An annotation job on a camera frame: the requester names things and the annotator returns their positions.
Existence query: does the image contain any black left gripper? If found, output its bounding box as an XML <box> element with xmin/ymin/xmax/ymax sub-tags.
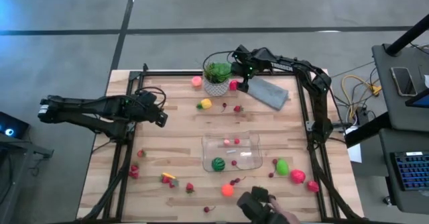
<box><xmin>124</xmin><ymin>91</ymin><xmax>169</xmax><ymax>129</ymax></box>

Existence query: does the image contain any grey folded cloth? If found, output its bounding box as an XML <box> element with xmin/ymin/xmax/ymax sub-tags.
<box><xmin>245</xmin><ymin>76</ymin><xmax>290</xmax><ymax>111</ymax></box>

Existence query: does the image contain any black tablet screen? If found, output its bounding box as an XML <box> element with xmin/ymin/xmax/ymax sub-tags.
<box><xmin>404</xmin><ymin>87</ymin><xmax>429</xmax><ymax>109</ymax></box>

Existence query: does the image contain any black round pole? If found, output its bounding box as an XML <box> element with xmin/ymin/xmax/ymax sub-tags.
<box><xmin>384</xmin><ymin>13</ymin><xmax>429</xmax><ymax>56</ymax></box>

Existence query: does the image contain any yellow cable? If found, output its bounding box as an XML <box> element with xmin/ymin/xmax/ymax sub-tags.
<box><xmin>340</xmin><ymin>74</ymin><xmax>383</xmax><ymax>121</ymax></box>

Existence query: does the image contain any clear plastic container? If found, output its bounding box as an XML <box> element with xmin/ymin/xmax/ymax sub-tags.
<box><xmin>200</xmin><ymin>131</ymin><xmax>264</xmax><ymax>174</ymax></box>

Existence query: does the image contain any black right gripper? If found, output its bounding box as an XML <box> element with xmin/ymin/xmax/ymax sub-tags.
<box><xmin>231</xmin><ymin>44</ymin><xmax>271</xmax><ymax>94</ymax></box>

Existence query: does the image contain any white paper sheet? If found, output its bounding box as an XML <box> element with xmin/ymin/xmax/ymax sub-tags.
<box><xmin>346</xmin><ymin>125</ymin><xmax>363</xmax><ymax>164</ymax></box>

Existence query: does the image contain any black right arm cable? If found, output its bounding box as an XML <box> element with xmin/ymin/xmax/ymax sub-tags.
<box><xmin>202</xmin><ymin>50</ymin><xmax>237</xmax><ymax>80</ymax></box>

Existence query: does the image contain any black device with blue light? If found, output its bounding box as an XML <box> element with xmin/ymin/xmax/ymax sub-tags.
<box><xmin>0</xmin><ymin>111</ymin><xmax>30</xmax><ymax>140</ymax></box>

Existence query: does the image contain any large red toy strawberry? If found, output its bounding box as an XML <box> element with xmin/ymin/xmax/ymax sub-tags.
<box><xmin>290</xmin><ymin>168</ymin><xmax>307</xmax><ymax>185</ymax></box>

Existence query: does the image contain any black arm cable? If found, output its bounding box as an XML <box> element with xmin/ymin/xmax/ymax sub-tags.
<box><xmin>202</xmin><ymin>50</ymin><xmax>237</xmax><ymax>80</ymax></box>
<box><xmin>133</xmin><ymin>86</ymin><xmax>168</xmax><ymax>110</ymax></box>

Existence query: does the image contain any black diagonal beam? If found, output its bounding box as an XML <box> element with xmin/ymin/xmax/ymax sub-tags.
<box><xmin>344</xmin><ymin>111</ymin><xmax>393</xmax><ymax>149</ymax></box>

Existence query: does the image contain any black aluminium table frame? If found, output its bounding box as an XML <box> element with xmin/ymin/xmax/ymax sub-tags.
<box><xmin>77</xmin><ymin>62</ymin><xmax>365</xmax><ymax>224</ymax></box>

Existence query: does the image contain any black metal stand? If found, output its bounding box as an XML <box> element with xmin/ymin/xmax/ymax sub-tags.
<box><xmin>0</xmin><ymin>132</ymin><xmax>55</xmax><ymax>224</ymax></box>

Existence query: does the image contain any green toy mango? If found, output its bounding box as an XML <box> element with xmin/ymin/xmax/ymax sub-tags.
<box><xmin>275</xmin><ymin>158</ymin><xmax>290</xmax><ymax>177</ymax></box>

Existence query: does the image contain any black power strip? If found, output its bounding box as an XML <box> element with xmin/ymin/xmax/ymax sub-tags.
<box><xmin>355</xmin><ymin>105</ymin><xmax>370</xmax><ymax>127</ymax></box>

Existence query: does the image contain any yellow toy corn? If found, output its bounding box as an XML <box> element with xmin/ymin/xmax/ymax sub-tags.
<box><xmin>196</xmin><ymin>98</ymin><xmax>213</xmax><ymax>111</ymax></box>

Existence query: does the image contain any orange toy pumpkin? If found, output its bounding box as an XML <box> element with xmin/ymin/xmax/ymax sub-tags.
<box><xmin>221</xmin><ymin>183</ymin><xmax>235</xmax><ymax>198</ymax></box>

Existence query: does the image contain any succulent in patterned white pot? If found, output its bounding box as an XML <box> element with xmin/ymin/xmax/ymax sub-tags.
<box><xmin>202</xmin><ymin>60</ymin><xmax>233</xmax><ymax>97</ymax></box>

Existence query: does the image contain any black smartphone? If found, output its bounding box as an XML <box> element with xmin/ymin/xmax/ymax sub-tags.
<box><xmin>389</xmin><ymin>66</ymin><xmax>418</xmax><ymax>98</ymax></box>

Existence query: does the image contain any grey desk with phone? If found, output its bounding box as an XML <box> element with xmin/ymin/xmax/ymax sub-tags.
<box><xmin>371</xmin><ymin>42</ymin><xmax>429</xmax><ymax>131</ymax></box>

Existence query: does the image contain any grey desk with keyboard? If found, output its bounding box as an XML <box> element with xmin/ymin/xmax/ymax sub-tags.
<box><xmin>377</xmin><ymin>127</ymin><xmax>429</xmax><ymax>215</ymax></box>

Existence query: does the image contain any green striped toy watermelon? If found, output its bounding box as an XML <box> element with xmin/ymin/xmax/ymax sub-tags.
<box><xmin>210</xmin><ymin>156</ymin><xmax>227</xmax><ymax>172</ymax></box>

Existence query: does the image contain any person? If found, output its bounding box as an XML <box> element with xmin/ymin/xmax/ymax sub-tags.
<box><xmin>236</xmin><ymin>185</ymin><xmax>302</xmax><ymax>224</ymax></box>

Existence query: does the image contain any backlit black keyboard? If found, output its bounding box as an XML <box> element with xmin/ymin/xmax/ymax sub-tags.
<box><xmin>389</xmin><ymin>150</ymin><xmax>429</xmax><ymax>192</ymax></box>

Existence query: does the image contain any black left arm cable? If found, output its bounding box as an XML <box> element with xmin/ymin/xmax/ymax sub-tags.
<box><xmin>133</xmin><ymin>86</ymin><xmax>168</xmax><ymax>110</ymax></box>

